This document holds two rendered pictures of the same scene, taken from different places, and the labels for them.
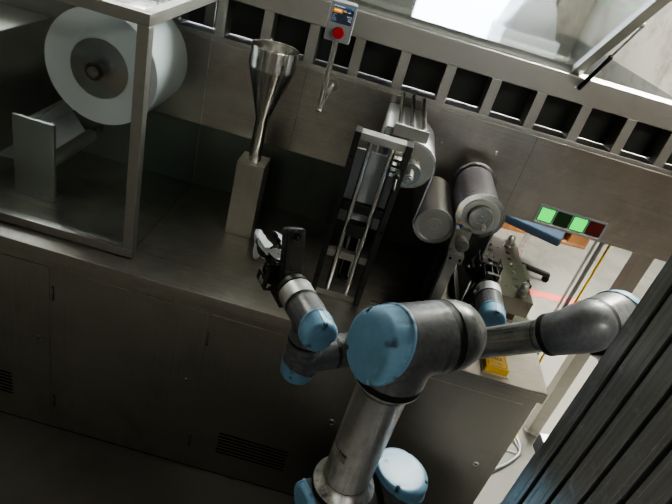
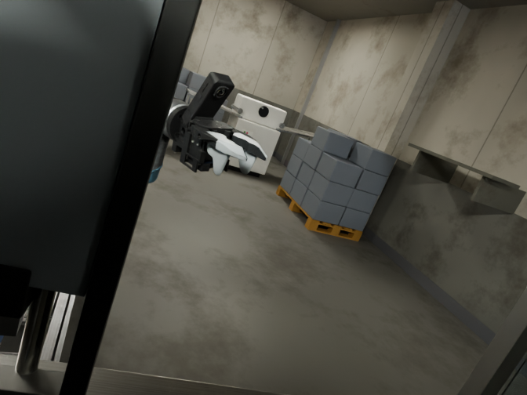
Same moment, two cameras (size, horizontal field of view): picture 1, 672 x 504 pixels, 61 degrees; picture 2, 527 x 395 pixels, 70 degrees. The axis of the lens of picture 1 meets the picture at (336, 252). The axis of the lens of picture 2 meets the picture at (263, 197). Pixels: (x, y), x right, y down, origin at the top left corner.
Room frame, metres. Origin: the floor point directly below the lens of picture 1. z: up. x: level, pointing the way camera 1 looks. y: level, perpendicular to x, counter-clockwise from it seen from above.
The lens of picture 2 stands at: (1.73, 0.05, 1.34)
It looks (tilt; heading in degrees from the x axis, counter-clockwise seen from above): 15 degrees down; 164
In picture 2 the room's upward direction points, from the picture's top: 21 degrees clockwise
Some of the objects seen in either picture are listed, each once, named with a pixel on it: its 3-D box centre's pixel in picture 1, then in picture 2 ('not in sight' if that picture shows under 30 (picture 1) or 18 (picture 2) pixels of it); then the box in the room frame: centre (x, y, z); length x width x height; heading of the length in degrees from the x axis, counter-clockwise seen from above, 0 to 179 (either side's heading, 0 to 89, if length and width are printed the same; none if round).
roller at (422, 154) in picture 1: (410, 151); not in sight; (1.71, -0.13, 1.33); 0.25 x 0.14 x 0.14; 1
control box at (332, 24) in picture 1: (340, 21); not in sight; (1.60, 0.17, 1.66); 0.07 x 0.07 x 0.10; 8
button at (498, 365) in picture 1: (495, 363); not in sight; (1.35, -0.55, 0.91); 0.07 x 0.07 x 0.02; 1
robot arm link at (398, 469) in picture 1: (391, 488); not in sight; (0.76, -0.24, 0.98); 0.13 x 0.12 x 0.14; 124
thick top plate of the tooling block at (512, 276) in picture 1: (498, 270); not in sight; (1.75, -0.56, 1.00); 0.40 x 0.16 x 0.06; 1
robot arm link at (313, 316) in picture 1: (311, 322); not in sight; (0.91, 0.01, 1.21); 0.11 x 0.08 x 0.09; 34
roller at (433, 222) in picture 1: (433, 208); not in sight; (1.71, -0.26, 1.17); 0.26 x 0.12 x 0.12; 1
